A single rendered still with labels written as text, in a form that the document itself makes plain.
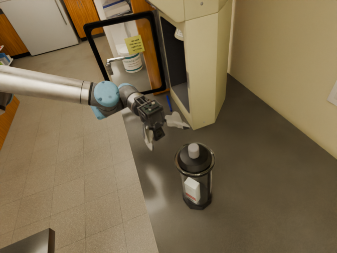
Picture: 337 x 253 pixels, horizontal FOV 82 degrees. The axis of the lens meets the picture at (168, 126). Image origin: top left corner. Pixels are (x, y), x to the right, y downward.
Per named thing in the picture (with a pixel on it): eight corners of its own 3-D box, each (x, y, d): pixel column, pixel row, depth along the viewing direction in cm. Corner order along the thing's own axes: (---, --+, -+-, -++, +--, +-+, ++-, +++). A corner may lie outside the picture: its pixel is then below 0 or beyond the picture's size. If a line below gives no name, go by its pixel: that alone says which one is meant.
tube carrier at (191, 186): (219, 197, 65) (223, 159, 50) (195, 217, 62) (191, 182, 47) (198, 174, 72) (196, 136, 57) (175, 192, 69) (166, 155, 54)
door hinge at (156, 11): (169, 87, 109) (156, 9, 82) (170, 89, 108) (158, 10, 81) (166, 88, 109) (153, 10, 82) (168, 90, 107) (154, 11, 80)
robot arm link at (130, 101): (130, 113, 77) (147, 104, 80) (135, 118, 74) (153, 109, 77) (124, 97, 72) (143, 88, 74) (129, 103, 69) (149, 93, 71)
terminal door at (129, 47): (167, 90, 109) (153, 9, 81) (113, 101, 108) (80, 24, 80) (166, 89, 109) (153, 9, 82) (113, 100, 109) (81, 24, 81)
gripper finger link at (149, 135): (139, 141, 56) (142, 119, 62) (143, 153, 60) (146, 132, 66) (149, 140, 55) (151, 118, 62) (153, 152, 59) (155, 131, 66)
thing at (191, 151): (218, 164, 52) (219, 148, 48) (191, 183, 49) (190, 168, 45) (196, 144, 58) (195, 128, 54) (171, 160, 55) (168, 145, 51)
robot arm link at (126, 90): (117, 102, 84) (134, 94, 87) (128, 114, 77) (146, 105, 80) (111, 86, 78) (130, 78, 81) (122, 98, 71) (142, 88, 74)
